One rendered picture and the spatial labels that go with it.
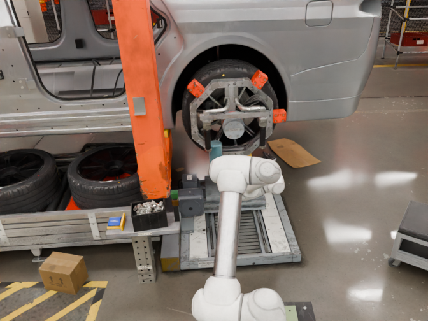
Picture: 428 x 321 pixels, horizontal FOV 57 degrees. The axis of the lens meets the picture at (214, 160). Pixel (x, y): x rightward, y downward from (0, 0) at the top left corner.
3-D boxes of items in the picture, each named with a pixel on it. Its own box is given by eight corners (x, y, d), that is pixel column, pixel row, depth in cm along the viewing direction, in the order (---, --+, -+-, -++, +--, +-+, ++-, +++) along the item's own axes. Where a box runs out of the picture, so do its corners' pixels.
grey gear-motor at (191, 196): (204, 200, 315) (201, 162, 297) (206, 235, 278) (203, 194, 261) (181, 202, 314) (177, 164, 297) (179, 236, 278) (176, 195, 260)
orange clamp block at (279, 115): (270, 118, 268) (283, 118, 269) (272, 123, 262) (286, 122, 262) (271, 109, 265) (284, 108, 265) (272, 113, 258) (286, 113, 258)
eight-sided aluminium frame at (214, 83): (269, 149, 279) (272, 75, 252) (271, 154, 273) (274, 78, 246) (193, 155, 277) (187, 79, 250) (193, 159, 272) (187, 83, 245)
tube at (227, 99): (229, 102, 253) (229, 86, 248) (232, 114, 236) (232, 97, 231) (202, 104, 253) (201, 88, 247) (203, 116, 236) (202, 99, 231)
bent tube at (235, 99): (260, 100, 254) (260, 85, 249) (265, 112, 237) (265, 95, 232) (233, 102, 253) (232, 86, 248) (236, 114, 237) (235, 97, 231)
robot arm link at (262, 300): (284, 349, 163) (286, 316, 151) (241, 342, 167) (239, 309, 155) (286, 316, 176) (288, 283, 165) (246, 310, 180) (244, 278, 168)
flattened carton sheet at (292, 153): (290, 139, 418) (290, 136, 416) (321, 162, 373) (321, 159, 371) (265, 145, 409) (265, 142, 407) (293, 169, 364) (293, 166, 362)
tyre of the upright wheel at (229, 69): (172, 67, 272) (192, 150, 305) (171, 79, 251) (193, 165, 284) (267, 49, 269) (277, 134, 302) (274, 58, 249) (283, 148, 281)
